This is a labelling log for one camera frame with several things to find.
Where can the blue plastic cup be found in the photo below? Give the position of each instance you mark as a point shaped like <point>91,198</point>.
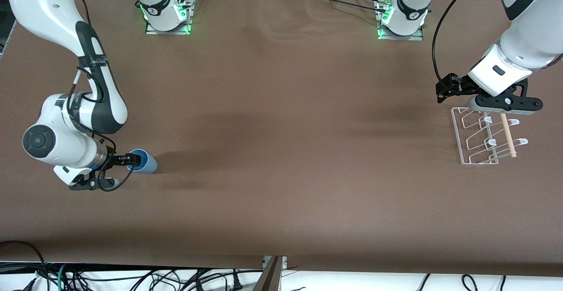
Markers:
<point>149,164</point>

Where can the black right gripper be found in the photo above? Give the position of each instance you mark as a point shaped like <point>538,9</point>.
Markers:
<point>112,159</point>

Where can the dark wooden table beam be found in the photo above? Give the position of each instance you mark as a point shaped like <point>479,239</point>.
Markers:
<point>269,278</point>

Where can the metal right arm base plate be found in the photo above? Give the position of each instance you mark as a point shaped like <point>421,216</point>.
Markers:
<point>167,32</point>

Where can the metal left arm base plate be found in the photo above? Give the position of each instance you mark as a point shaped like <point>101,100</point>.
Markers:
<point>400,37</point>

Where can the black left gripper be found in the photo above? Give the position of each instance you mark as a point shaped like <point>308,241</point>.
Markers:
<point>460,85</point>

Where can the black power plug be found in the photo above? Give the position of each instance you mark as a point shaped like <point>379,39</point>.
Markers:
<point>237,284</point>

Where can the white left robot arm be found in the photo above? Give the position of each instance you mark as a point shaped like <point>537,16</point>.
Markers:
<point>528,40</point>

